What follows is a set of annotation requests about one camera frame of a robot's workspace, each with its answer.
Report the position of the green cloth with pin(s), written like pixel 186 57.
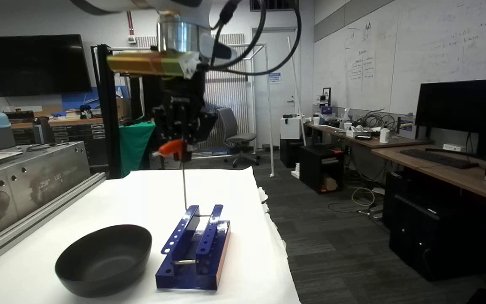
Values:
pixel 133 143

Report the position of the blue metal tool rack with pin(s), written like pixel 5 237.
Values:
pixel 192 270

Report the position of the white bottle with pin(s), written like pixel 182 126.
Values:
pixel 384 136

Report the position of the black wall television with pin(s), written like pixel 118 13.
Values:
pixel 32 65

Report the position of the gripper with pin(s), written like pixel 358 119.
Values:
pixel 182 93

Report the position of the small silver metal bit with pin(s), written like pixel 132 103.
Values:
pixel 184 262

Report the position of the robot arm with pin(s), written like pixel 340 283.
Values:
pixel 112 4

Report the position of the black metal frame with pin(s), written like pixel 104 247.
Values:
pixel 110 126

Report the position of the black open cabinet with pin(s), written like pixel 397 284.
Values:
pixel 319 169

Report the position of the long wooden desk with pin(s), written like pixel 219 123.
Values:
pixel 458 177

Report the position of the grey metal machine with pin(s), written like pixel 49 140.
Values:
pixel 36 181

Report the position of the whiteboard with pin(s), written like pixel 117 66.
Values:
pixel 428 46

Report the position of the grey office chair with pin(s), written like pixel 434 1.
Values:
pixel 236 137

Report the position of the black keyboard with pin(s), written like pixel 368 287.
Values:
pixel 437 158

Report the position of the white paper table cover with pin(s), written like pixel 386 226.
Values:
pixel 209 190

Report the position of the black bowl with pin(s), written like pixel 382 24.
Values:
pixel 99 261

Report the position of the black monitor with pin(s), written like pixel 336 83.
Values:
pixel 458 105

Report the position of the wooden workbench with drawers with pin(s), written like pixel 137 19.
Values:
pixel 78 133

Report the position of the white pipe frame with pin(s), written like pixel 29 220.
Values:
pixel 268 105

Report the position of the white box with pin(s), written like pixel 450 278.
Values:
pixel 290 128

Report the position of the black computer tower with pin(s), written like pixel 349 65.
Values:
pixel 433 228

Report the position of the ceiling air vent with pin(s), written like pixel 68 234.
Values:
pixel 274 4

